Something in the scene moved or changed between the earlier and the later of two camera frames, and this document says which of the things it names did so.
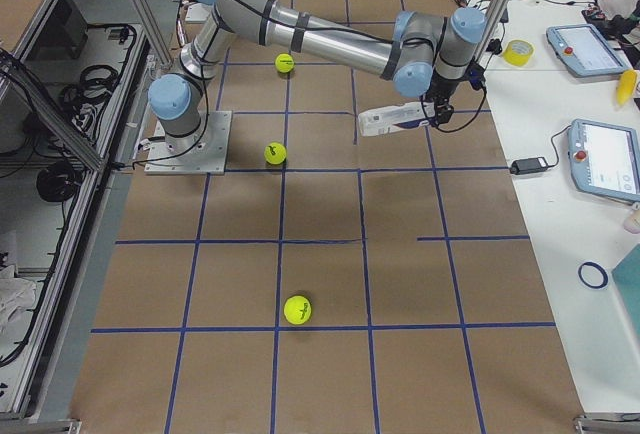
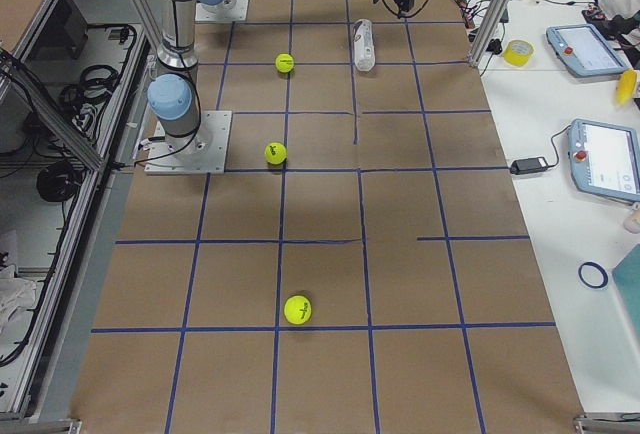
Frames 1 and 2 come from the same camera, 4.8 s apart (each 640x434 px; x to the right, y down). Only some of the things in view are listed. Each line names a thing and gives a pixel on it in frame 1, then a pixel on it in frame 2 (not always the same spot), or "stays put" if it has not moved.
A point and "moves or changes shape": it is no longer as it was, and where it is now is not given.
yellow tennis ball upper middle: x=284 y=62 stays put
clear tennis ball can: x=394 y=117 moves or changes shape
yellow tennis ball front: x=297 y=309 stays put
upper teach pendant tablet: x=584 y=51 stays put
